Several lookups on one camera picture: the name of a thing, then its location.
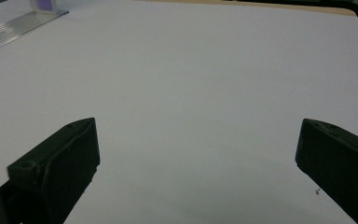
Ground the clear plastic package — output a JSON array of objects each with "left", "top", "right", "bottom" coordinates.
[{"left": 0, "top": 0, "right": 70, "bottom": 56}]

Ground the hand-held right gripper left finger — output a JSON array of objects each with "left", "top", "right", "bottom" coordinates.
[{"left": 0, "top": 117, "right": 101, "bottom": 224}]

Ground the white board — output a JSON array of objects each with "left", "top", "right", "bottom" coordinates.
[{"left": 0, "top": 0, "right": 358, "bottom": 224}]

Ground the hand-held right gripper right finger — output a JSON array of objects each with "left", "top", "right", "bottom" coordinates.
[{"left": 294, "top": 118, "right": 358, "bottom": 224}]

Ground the translucent phone case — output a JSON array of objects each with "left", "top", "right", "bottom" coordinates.
[{"left": 29, "top": 0, "right": 60, "bottom": 12}]

